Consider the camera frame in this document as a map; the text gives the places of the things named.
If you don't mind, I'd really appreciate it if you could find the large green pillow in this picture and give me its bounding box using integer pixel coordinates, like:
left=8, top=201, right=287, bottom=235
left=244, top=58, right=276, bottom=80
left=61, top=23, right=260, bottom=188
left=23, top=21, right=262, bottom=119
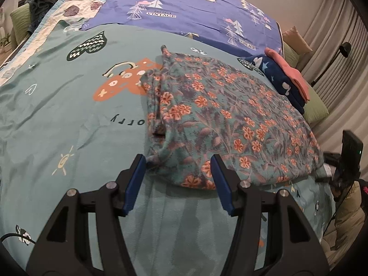
left=302, top=85, right=330, bottom=124

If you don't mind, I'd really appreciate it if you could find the teal printed bedsheet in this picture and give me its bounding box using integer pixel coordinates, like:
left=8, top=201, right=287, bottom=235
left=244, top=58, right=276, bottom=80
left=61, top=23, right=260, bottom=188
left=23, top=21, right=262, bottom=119
left=0, top=23, right=337, bottom=276

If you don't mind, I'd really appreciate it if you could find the floral print garment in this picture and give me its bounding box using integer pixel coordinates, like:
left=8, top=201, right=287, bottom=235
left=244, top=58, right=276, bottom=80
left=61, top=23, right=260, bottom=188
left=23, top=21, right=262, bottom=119
left=142, top=44, right=324, bottom=190

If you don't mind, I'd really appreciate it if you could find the navy folded garment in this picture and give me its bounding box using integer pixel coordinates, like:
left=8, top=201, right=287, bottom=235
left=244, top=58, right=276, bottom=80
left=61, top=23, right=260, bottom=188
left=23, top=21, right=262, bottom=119
left=244, top=55, right=305, bottom=114

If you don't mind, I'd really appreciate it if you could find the small green pillow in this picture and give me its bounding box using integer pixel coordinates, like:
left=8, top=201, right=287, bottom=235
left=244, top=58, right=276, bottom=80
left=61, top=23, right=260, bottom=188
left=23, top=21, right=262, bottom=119
left=283, top=44, right=299, bottom=69

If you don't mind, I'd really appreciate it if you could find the purple tree print sheet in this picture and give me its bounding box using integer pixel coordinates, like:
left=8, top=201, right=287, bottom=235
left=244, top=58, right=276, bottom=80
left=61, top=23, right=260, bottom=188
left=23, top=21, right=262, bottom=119
left=80, top=0, right=284, bottom=61

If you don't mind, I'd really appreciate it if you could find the green pillow beside clothes pile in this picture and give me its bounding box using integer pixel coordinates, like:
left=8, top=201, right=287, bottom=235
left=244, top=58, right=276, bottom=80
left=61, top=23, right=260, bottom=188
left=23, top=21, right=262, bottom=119
left=10, top=3, right=32, bottom=49

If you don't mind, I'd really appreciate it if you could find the white leaf print quilt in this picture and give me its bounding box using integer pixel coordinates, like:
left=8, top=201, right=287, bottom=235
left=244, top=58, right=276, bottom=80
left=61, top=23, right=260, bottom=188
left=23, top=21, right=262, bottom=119
left=0, top=0, right=108, bottom=87

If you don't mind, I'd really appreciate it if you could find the peach pillow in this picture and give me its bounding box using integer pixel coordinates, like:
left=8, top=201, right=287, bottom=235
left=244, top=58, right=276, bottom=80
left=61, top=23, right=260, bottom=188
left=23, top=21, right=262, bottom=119
left=282, top=26, right=313, bottom=54

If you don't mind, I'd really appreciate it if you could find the pink folded garment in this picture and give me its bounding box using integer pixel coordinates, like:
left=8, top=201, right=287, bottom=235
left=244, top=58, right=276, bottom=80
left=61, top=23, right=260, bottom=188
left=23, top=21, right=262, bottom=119
left=264, top=47, right=311, bottom=102

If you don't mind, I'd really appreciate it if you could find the pile of grey clothes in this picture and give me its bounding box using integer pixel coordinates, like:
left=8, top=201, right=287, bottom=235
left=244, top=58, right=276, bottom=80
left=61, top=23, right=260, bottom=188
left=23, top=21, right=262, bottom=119
left=27, top=0, right=87, bottom=35

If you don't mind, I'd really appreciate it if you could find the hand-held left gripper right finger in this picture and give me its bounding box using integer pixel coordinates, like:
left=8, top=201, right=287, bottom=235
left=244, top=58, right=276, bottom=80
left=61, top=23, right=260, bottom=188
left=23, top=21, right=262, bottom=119
left=210, top=154, right=330, bottom=276

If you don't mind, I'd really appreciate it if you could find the black cable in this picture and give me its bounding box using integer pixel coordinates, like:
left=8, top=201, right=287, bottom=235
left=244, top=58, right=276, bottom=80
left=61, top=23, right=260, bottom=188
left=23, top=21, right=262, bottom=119
left=0, top=232, right=38, bottom=243

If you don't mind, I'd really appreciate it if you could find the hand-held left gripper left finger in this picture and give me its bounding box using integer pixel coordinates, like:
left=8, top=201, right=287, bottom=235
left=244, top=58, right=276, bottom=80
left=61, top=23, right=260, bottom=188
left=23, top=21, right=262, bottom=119
left=26, top=154, right=147, bottom=276

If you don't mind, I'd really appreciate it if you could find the person's right forearm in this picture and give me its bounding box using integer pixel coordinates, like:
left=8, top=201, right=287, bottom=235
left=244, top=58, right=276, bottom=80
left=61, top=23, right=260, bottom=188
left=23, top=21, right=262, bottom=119
left=322, top=180, right=368, bottom=265

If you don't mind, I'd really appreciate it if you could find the beige curtain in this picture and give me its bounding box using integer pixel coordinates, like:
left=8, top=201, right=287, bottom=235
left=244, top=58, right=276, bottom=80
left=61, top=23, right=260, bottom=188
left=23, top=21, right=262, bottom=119
left=299, top=0, right=368, bottom=156

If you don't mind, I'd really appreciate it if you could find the black floor lamp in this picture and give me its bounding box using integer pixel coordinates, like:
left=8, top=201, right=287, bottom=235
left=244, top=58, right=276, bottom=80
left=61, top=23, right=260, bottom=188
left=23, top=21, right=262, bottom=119
left=309, top=42, right=352, bottom=87

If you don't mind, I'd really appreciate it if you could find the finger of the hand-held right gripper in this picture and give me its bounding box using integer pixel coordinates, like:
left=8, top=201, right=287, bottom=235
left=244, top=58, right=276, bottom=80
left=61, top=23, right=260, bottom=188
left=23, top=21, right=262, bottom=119
left=323, top=153, right=343, bottom=167

